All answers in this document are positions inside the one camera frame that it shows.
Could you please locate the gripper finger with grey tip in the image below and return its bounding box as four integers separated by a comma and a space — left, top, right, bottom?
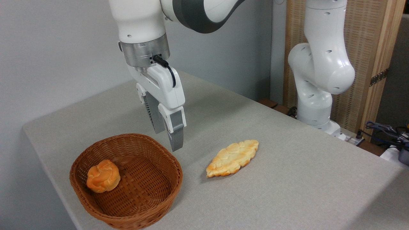
136, 83, 166, 134
158, 104, 187, 152

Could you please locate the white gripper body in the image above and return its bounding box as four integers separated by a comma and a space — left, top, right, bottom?
127, 64, 186, 111

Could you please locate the long braided bread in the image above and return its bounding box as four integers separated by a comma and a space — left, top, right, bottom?
206, 140, 259, 178

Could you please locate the brown wicker basket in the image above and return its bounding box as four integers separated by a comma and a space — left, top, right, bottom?
69, 133, 183, 230

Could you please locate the round golden bread roll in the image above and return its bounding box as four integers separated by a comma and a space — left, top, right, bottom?
86, 159, 121, 193

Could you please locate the wooden framed woven screen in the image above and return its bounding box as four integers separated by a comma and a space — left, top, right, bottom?
283, 0, 406, 142

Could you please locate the dark metal hinge strip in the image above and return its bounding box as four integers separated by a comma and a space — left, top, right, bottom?
370, 68, 389, 87

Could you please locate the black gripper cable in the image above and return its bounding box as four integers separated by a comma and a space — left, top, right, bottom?
153, 55, 177, 88

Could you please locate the bundle of dark cables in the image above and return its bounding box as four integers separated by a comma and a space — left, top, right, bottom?
356, 121, 409, 151

